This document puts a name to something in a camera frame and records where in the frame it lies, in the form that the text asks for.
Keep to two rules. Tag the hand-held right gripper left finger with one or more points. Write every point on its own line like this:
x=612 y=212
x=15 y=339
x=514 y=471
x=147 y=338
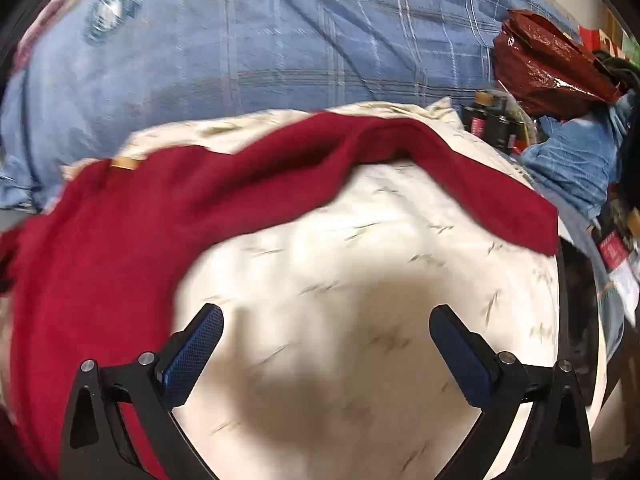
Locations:
x=195 y=352

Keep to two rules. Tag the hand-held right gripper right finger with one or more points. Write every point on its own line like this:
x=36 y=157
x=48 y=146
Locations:
x=465 y=360

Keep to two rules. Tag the dark red sweater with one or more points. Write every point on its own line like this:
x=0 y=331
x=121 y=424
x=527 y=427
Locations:
x=150 y=220

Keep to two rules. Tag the cream printed pillow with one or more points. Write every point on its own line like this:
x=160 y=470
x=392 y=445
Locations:
x=350 y=310

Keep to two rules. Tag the red and white tag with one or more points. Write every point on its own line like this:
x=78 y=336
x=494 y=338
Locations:
x=612 y=255

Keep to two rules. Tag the blue denim garment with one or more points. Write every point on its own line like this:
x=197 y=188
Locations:
x=570 y=160

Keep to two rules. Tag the dark bottle red label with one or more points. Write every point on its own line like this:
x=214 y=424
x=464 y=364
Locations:
x=477 y=120

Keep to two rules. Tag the red plastic bag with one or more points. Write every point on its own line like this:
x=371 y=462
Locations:
x=545 y=70

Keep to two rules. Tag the blue plaid quilt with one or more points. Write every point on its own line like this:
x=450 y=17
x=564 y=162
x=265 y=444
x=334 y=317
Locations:
x=250 y=50

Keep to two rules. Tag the black cloth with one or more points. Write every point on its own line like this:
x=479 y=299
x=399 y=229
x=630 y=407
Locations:
x=620 y=70

